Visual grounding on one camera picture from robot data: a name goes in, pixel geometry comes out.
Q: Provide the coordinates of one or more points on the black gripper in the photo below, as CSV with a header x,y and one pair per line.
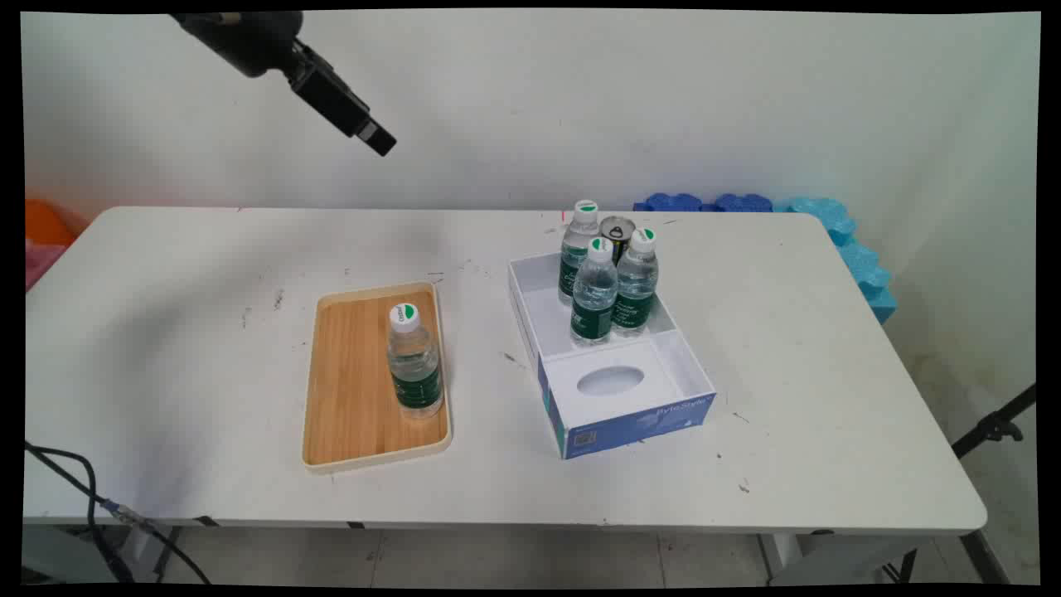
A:
x,y
249,41

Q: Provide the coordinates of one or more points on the water bottle green label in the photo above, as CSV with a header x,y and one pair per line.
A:
x,y
414,369
638,290
593,298
572,249

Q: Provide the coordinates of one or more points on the wooden tray cream rim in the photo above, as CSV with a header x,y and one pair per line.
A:
x,y
352,390

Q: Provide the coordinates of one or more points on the opened metal drink can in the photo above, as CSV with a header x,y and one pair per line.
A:
x,y
617,228

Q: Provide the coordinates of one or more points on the orange object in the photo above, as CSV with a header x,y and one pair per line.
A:
x,y
46,224

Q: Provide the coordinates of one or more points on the pink object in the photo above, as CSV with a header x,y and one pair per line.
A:
x,y
40,261

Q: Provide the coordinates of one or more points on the white and blue cardboard box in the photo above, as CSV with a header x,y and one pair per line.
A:
x,y
617,414

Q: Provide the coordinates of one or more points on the cyan foam mat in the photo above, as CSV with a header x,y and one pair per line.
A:
x,y
858,257

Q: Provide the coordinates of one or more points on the black tripod leg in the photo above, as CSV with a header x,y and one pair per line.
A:
x,y
990,429

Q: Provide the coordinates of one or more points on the white table leg frame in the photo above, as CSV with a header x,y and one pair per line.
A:
x,y
796,560

